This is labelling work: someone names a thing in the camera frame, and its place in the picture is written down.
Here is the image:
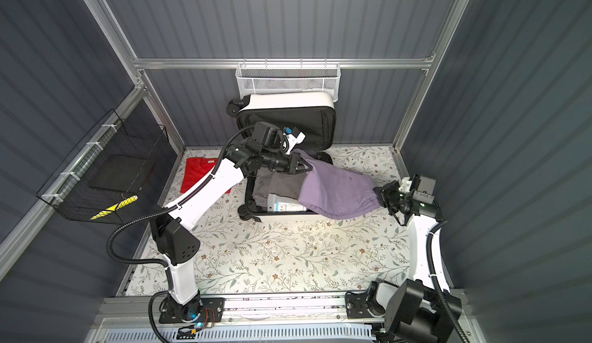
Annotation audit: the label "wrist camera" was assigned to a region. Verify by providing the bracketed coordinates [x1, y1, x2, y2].
[284, 127, 306, 149]
[399, 175, 421, 194]

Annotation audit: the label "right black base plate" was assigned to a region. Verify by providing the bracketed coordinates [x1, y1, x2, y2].
[345, 292, 385, 319]

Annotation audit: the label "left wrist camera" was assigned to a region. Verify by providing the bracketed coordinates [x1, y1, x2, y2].
[284, 127, 306, 149]

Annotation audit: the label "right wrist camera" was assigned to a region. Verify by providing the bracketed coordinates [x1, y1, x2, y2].
[399, 175, 421, 194]

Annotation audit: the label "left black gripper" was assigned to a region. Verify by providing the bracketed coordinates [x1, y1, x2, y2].
[261, 151, 312, 174]

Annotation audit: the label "black wire mesh basket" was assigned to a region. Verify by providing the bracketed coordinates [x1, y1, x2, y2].
[36, 113, 176, 224]

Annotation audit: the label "purple pants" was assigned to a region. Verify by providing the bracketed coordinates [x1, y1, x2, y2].
[295, 149, 381, 220]

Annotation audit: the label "white wire mesh basket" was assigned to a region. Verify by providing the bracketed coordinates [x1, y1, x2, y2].
[235, 63, 342, 102]

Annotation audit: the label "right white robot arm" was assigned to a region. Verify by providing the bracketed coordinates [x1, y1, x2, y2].
[368, 174, 469, 342]

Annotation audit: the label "yellow black striped label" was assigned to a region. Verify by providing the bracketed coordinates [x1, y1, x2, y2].
[90, 195, 138, 221]

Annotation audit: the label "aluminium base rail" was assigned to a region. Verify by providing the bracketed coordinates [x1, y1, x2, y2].
[92, 292, 383, 328]

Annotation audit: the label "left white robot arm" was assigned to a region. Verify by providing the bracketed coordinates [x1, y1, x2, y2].
[150, 122, 312, 306]

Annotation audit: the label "left black corrugated cable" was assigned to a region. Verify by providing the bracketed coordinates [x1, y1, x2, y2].
[105, 125, 260, 343]

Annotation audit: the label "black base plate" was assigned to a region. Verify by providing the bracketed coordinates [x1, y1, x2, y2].
[345, 292, 385, 319]
[158, 296, 226, 324]

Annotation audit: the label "white vented panel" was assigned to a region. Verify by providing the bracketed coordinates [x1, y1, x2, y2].
[101, 323, 376, 343]

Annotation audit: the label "red folded t-shirt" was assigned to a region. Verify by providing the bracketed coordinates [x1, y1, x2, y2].
[180, 157, 218, 194]

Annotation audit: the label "white hard-shell suitcase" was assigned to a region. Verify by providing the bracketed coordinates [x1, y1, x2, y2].
[227, 92, 336, 222]

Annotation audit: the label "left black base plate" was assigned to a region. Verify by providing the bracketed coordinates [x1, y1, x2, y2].
[158, 296, 226, 324]

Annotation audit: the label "grey towel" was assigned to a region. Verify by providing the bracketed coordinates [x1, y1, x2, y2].
[252, 168, 307, 207]

